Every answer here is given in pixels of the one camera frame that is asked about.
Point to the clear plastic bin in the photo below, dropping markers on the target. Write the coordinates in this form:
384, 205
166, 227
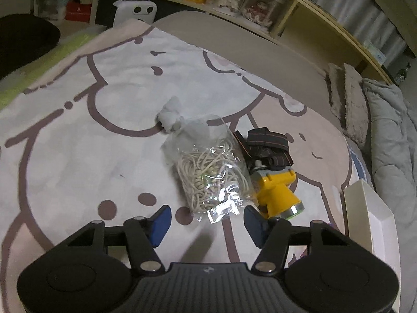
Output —
52, 5

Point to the taupe bed mattress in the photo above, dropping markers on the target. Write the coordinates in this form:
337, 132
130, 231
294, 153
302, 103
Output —
260, 58

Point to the printed cartoon blanket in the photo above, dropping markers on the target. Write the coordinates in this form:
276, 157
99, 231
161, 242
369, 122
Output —
81, 137

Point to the light green sheet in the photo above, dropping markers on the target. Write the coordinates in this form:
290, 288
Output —
9, 96

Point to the red box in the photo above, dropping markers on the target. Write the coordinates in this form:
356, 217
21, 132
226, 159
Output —
78, 11

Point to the grey duvet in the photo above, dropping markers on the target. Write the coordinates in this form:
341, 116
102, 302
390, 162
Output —
391, 130

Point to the green glass bottle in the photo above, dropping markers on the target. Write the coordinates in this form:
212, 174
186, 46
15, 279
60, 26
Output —
401, 75

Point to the dark brown cushion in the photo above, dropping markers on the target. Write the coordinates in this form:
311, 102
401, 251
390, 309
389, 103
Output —
26, 42

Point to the clear case with red doll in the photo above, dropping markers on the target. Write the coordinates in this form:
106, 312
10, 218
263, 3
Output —
264, 8

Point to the white fan heater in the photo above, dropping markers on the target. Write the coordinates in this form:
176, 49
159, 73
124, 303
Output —
136, 11

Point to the grey curtain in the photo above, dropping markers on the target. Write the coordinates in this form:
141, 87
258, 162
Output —
358, 13

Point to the white cardboard box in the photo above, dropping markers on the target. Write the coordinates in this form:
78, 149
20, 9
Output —
361, 208

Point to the fuzzy beige pillow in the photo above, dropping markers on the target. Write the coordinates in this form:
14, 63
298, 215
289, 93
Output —
335, 94
356, 104

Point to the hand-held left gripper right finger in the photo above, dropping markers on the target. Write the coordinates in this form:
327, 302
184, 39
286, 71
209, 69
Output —
255, 226

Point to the small white cloth bundle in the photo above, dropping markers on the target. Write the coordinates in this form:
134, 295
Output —
169, 114

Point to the tissue box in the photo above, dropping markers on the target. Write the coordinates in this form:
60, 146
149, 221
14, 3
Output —
374, 52

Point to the yellow headlamp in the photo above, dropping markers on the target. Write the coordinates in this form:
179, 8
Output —
277, 192

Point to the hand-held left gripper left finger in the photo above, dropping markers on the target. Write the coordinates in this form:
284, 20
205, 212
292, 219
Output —
161, 221

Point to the wooden shelf headboard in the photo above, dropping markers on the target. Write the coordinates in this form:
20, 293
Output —
319, 9

